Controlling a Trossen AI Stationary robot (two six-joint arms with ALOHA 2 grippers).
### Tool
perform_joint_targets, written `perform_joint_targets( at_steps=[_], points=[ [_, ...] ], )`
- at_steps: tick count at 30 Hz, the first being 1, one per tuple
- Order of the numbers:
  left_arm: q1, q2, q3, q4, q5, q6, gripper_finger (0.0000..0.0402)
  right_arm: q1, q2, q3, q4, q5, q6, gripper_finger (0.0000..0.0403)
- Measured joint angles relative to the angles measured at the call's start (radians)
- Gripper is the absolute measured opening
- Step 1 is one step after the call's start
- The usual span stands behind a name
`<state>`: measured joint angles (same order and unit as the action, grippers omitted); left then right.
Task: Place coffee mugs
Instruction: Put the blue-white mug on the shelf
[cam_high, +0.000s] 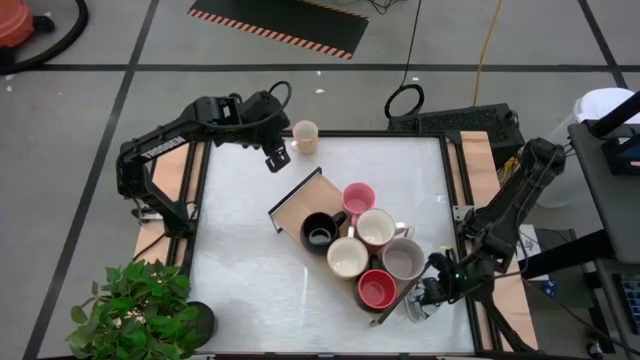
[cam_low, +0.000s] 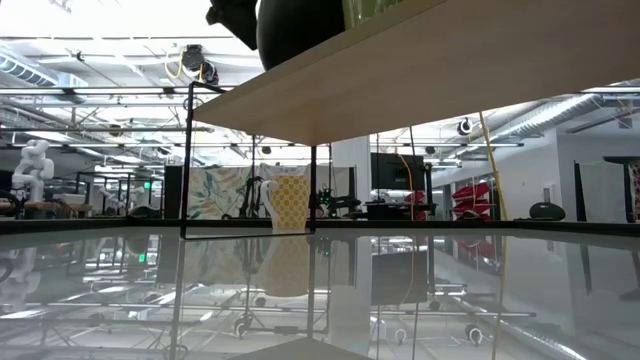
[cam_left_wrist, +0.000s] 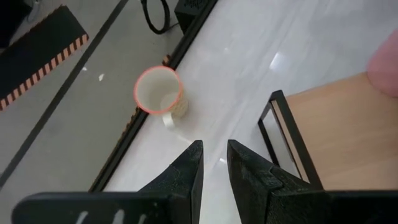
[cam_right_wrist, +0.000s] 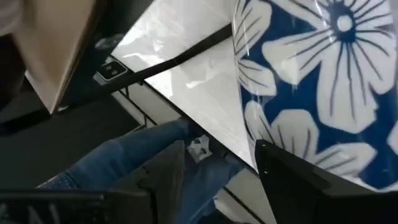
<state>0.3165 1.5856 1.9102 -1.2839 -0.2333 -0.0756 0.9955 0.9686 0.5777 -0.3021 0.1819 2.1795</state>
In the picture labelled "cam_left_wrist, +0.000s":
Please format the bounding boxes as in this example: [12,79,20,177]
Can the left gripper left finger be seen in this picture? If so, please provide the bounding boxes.
[137,139,205,224]

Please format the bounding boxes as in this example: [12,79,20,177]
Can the pink faceted mug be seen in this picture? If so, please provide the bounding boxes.
[366,28,398,100]

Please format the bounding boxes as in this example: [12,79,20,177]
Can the black electronics box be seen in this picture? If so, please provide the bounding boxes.
[173,0,218,34]

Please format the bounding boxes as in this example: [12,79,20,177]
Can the wooden shelf riser black frame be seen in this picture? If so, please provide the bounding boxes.
[257,72,398,191]

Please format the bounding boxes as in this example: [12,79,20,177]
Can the black hazard-striped mat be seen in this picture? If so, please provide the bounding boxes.
[0,4,90,112]

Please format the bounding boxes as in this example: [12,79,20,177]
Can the yellow patterned mug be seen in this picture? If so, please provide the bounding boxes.
[133,65,190,129]

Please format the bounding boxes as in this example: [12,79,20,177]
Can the black cable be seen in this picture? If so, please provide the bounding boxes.
[140,0,172,35]

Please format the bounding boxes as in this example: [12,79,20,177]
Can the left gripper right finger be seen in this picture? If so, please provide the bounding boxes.
[226,139,324,224]

